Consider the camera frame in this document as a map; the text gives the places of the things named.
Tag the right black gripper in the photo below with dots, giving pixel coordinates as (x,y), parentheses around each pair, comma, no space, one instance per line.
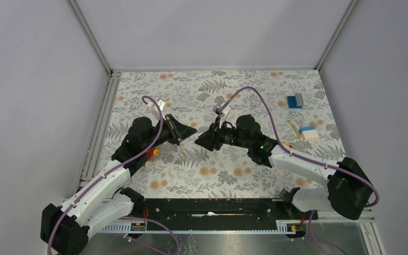
(212,138)

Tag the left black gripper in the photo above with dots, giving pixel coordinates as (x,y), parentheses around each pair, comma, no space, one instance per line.
(179,132)

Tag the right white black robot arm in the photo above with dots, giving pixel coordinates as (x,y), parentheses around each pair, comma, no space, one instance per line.
(344,187)

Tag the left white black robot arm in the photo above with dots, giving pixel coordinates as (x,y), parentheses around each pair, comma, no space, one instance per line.
(68,228)

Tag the red yellow green toy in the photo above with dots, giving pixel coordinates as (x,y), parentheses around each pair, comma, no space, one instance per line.
(150,154)

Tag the floral patterned table mat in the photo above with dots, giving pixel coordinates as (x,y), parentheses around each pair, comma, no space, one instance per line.
(228,173)

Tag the blue grey toy blocks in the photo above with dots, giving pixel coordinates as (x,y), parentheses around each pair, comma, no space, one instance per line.
(296,101)

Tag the blue white eraser block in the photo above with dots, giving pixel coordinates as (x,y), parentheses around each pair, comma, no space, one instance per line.
(308,133)

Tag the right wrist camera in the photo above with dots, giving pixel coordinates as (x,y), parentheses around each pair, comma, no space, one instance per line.
(222,113)

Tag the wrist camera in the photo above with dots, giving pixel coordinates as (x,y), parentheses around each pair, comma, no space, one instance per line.
(157,109)
(222,113)

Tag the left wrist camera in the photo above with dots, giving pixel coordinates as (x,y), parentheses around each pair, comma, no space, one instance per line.
(157,109)

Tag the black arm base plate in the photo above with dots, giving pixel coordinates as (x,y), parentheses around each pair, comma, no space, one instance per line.
(225,213)

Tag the white slotted cable duct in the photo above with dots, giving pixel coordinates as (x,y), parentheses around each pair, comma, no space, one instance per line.
(128,227)

